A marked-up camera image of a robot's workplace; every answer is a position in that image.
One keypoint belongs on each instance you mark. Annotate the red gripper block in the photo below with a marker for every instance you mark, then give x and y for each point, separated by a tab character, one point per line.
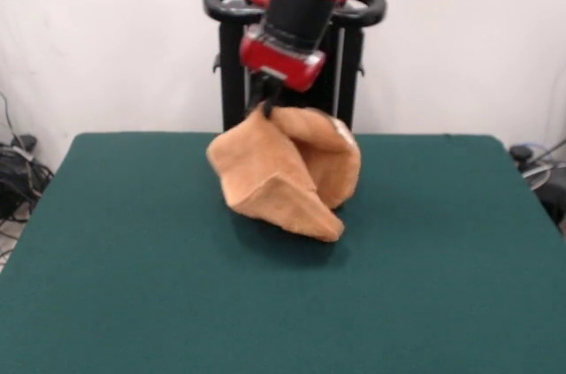
278	64

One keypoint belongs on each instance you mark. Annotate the tan terry towel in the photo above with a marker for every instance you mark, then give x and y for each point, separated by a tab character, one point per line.
265	179

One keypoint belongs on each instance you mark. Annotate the dark green table cloth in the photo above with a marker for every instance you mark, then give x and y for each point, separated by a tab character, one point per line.
132	303

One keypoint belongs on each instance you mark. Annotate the black floor equipment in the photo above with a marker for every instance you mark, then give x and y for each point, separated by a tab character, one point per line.
555	201

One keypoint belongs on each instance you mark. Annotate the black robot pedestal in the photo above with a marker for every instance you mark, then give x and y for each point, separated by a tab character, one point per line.
230	82

